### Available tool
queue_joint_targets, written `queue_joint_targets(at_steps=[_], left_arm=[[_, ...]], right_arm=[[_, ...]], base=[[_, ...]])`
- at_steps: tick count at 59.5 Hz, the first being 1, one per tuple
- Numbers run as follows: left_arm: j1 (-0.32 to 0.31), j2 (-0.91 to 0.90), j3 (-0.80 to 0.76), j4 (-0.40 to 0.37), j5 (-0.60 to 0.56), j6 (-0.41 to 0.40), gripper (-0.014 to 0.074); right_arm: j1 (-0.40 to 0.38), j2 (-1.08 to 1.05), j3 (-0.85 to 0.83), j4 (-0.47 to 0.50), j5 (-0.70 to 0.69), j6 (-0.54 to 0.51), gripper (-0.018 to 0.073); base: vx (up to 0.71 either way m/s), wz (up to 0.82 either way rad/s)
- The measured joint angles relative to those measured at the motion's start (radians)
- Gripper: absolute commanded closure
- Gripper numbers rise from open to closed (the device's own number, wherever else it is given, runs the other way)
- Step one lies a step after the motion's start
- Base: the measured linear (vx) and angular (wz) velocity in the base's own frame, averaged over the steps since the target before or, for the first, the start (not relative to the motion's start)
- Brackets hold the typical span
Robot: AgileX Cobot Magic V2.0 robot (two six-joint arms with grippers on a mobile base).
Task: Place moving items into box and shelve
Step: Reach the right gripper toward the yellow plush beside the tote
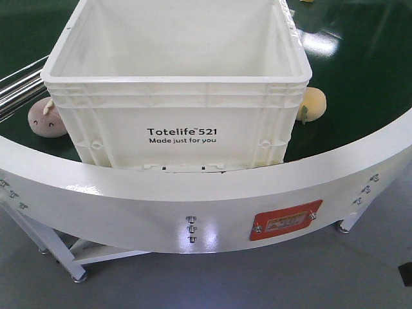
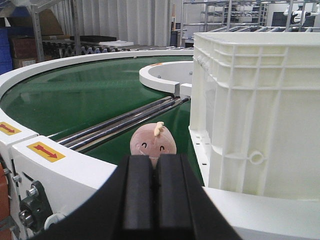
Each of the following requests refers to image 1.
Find white plastic tote box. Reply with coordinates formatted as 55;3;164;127
41;1;312;171

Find yellow round plush toy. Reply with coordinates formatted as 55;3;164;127
296;87;326;124

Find red warning label plate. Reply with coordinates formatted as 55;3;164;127
249;200;323;241

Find white curved conveyor rim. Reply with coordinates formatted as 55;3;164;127
1;112;411;253

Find white conveyor right leg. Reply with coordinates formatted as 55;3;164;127
335;198;371;234

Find pink round plush toy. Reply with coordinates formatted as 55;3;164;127
28;97;68;138

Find metal guide rails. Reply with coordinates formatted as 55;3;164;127
1;55;49;121

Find black object floor right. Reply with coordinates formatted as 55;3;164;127
398;262;412;287

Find white conveyor support frame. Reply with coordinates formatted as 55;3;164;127
1;201;147;283

